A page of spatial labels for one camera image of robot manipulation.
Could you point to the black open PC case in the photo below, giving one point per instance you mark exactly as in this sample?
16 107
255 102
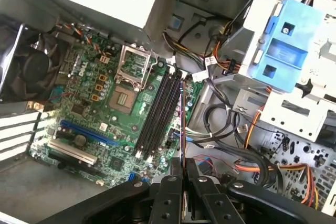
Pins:
39 182

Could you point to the grey metal drive cage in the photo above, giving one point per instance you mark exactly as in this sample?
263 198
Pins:
288 119

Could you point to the black RAM slot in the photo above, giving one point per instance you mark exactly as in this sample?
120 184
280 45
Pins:
157 112
152 110
168 117
162 115

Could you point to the metal socket cover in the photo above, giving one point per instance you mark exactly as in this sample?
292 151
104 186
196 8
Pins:
120 61

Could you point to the black case fan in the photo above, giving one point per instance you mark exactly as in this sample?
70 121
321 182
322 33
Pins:
34 66

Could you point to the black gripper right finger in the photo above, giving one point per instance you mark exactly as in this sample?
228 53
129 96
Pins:
215 205

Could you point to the black expansion slot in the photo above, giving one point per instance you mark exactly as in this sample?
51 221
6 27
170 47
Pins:
78 169

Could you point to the blue expansion slot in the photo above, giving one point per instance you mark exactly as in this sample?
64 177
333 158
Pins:
86 132

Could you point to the green motherboard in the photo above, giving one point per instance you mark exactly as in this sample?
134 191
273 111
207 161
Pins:
123 129

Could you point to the blue plastic drive latch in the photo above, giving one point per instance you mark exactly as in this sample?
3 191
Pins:
286 58

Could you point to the CPU socket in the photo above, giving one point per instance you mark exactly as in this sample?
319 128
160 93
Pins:
123 100

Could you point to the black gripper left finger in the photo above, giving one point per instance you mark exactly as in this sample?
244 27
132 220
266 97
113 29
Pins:
168 200

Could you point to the white expansion slot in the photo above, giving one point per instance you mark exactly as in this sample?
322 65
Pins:
73 153

